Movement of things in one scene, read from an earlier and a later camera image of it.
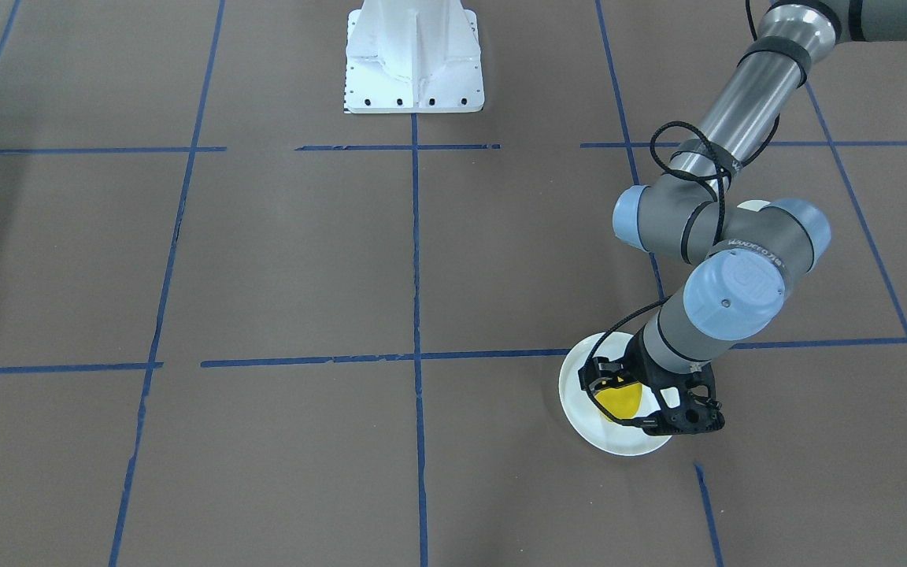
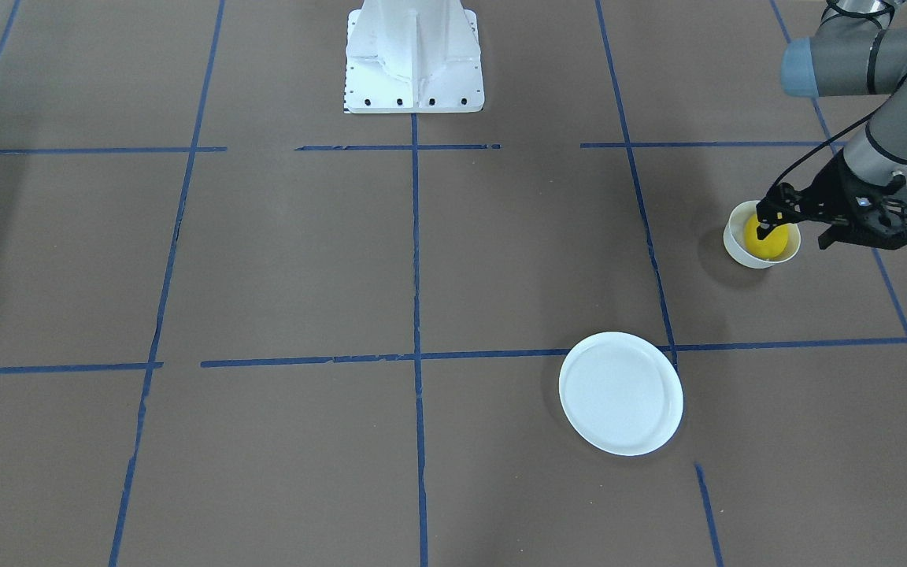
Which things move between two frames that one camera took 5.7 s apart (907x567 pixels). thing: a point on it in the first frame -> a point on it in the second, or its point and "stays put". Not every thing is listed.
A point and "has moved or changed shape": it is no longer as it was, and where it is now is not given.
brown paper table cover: [201, 316] stays put
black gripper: [687, 402] -> [878, 221]
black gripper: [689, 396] -> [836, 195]
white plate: [586, 416] stays put
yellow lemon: [622, 402] has moved or changed shape
